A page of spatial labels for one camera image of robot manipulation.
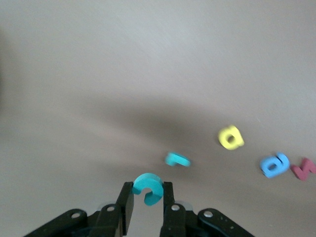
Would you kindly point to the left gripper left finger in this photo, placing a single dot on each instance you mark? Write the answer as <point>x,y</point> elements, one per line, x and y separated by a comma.
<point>126,205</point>

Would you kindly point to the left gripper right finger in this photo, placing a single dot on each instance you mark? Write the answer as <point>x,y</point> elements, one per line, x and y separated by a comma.
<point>170,202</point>

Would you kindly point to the teal foam letter c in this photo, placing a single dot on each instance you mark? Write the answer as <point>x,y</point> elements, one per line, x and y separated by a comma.
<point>148,182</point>

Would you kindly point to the teal foam letter r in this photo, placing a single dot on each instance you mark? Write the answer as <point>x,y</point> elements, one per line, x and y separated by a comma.
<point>177,160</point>

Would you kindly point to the yellow letter D magnet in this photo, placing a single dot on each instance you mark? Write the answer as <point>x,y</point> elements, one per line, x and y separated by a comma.
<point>223,138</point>

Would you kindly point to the blue foam letter a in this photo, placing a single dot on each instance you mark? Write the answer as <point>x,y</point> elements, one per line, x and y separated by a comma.
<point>284,160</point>

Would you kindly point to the red foam letter z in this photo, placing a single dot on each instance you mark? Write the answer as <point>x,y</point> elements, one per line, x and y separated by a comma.
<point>300,170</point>

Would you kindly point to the brown table cover sheet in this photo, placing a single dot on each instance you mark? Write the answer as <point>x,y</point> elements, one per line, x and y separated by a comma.
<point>74,74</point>

